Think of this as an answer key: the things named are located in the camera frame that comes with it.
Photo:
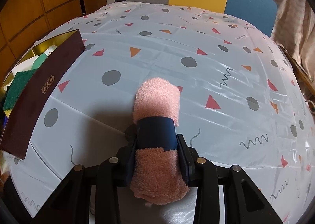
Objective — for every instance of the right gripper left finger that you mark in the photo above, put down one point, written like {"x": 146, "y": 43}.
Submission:
{"x": 130, "y": 161}

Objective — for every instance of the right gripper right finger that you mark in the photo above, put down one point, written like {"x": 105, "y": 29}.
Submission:
{"x": 185, "y": 162}

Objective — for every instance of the pink towel blue band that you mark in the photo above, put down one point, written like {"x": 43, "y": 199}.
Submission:
{"x": 157, "y": 178}

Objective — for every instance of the patterned white tablecloth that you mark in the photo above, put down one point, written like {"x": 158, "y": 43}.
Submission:
{"x": 240, "y": 101}

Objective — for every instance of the gold metal tray box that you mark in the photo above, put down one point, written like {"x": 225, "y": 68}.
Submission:
{"x": 31, "y": 89}

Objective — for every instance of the green round puff sponge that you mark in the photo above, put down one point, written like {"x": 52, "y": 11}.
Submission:
{"x": 39, "y": 61}

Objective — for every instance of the green yellow scouring sponge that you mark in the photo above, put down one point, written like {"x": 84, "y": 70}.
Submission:
{"x": 19, "y": 82}

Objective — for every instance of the white small bottle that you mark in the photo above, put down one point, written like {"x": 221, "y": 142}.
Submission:
{"x": 50, "y": 49}

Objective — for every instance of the white foam sponge block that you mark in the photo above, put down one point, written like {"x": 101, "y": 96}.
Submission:
{"x": 24, "y": 66}

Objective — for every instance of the beige patterned curtain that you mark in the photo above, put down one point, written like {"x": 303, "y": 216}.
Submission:
{"x": 294, "y": 29}

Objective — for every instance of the wooden panel cabinet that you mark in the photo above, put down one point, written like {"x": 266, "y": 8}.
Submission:
{"x": 25, "y": 21}

